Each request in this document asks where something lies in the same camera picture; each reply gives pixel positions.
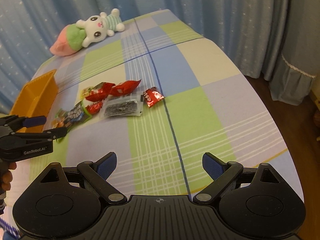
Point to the dark green chips bag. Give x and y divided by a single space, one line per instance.
70 119

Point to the red silver snack packet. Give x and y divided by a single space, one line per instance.
99 92

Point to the orange plastic tray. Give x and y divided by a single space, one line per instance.
36 97

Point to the round red candy packet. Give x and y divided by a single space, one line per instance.
94 108

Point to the yellow green candy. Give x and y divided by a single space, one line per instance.
85 92

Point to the checkered bed cover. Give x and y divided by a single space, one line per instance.
208 106

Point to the person's left hand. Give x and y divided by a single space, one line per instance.
7 177

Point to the white bunny carrot plush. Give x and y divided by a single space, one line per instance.
81 34

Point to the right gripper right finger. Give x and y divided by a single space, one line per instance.
223 175

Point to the small dark red candy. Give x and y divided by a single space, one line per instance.
152 96

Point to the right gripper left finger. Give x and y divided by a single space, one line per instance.
96 174

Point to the blue star curtain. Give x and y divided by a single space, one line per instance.
248 31

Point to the grey skirted furniture cover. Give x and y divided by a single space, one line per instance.
297 64

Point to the clear black seaweed packet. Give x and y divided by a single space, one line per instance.
128 105

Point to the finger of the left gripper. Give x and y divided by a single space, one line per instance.
16 122
53 134

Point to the long red snack packet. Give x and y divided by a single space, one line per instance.
124 88

